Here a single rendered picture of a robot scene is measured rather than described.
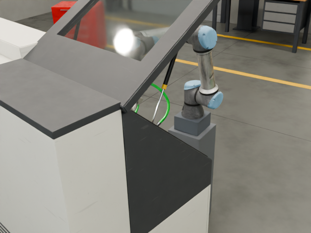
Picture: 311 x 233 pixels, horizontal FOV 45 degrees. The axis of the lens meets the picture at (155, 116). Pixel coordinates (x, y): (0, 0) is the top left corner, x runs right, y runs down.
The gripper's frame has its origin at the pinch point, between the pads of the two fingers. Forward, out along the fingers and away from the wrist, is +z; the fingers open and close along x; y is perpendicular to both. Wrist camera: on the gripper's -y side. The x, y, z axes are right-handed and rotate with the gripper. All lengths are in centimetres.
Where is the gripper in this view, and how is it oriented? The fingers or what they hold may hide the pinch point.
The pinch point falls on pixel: (133, 108)
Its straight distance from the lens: 189.9
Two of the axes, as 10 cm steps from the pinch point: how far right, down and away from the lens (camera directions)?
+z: 0.2, 8.8, 4.8
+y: 6.9, -3.6, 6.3
